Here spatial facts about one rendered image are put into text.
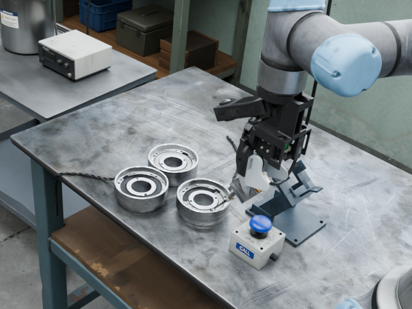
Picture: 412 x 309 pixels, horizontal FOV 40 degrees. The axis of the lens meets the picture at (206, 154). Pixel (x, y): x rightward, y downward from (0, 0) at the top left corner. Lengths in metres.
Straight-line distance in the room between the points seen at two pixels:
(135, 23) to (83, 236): 1.73
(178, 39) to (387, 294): 2.07
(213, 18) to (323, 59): 2.45
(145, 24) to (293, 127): 2.15
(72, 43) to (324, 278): 1.15
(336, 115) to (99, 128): 1.69
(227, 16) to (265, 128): 2.22
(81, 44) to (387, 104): 1.43
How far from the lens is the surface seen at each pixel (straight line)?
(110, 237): 1.42
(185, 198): 1.11
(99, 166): 1.23
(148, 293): 1.30
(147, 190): 1.15
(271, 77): 0.84
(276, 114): 0.88
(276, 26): 0.81
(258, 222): 1.01
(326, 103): 2.85
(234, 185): 1.01
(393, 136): 2.73
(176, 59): 2.66
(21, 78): 1.83
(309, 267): 1.06
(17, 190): 2.13
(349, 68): 0.71
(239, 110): 0.92
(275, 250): 1.04
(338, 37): 0.73
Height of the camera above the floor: 1.52
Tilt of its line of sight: 34 degrees down
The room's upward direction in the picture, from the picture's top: 7 degrees clockwise
